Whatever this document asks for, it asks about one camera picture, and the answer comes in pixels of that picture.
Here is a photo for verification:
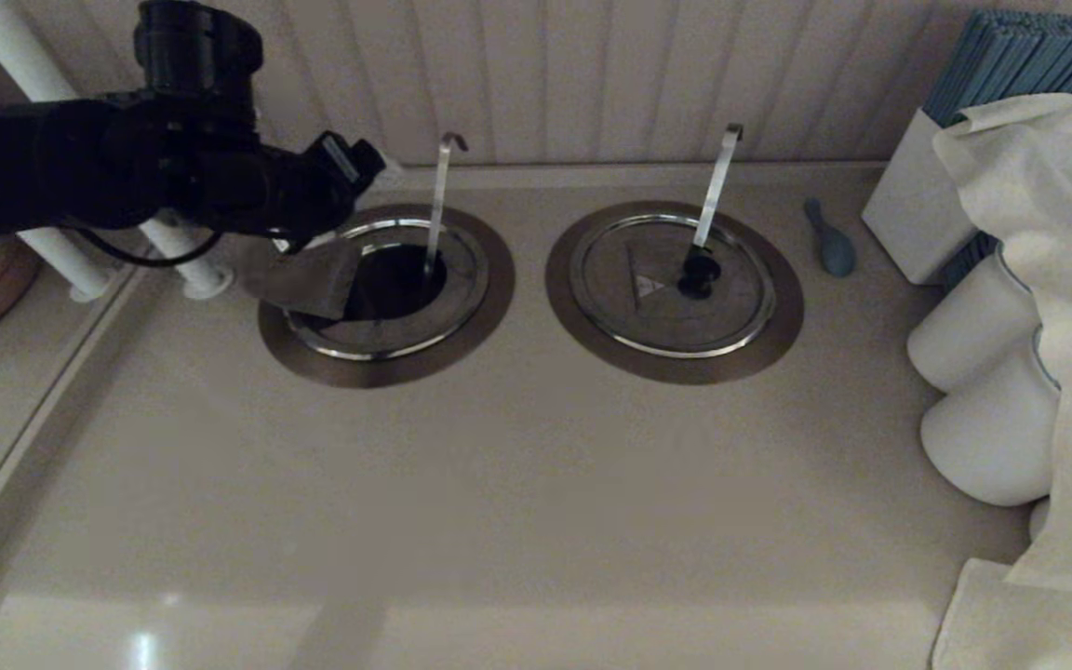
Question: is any steel ladle hooked handle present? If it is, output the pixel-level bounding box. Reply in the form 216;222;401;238
422;132;470;280
690;123;744;250

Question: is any hinged steel lid black knob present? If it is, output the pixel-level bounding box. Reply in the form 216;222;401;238
569;213;778;359
236;216;491;361

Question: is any small blue spoon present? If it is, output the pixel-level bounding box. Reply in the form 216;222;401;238
805;197;859;278

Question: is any bronze round well collar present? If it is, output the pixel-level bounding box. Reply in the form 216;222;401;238
258;203;516;389
545;199;806;386

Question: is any long white round pole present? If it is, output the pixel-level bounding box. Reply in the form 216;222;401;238
0;0;236;302

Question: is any white rectangular holder box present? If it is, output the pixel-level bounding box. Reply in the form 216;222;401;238
863;107;982;286

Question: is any white jar with blue rim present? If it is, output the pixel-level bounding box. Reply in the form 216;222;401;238
907;249;1044;394
921;328;1063;509

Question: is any blue straws bundle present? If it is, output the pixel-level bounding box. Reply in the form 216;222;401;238
925;9;1072;129

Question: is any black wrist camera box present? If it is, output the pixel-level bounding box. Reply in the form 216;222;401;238
311;130;387;202

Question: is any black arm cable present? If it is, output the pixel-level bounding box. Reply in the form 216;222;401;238
60;223;223;270

